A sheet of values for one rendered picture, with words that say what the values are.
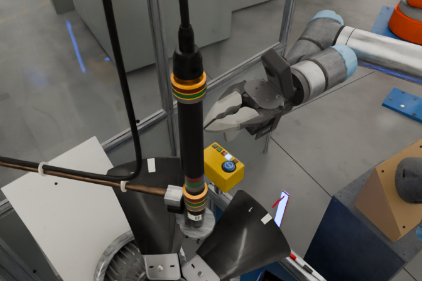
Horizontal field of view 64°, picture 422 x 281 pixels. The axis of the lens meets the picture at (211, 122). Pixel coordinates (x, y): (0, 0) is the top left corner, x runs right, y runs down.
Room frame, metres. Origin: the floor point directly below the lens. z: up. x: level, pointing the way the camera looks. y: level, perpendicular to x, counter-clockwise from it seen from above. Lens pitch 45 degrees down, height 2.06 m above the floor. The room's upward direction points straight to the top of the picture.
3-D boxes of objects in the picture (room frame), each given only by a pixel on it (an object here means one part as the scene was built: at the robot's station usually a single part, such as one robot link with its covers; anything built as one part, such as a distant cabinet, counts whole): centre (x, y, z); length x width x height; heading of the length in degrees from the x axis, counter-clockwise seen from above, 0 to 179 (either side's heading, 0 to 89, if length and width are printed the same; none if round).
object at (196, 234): (0.33, 0.04, 1.50); 0.09 x 0.07 x 0.10; 78
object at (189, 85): (0.33, 0.03, 1.80); 0.04 x 0.04 x 0.03
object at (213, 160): (0.79, -0.04, 1.02); 0.16 x 0.10 x 0.11; 43
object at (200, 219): (0.33, 0.03, 1.65); 0.04 x 0.04 x 0.46
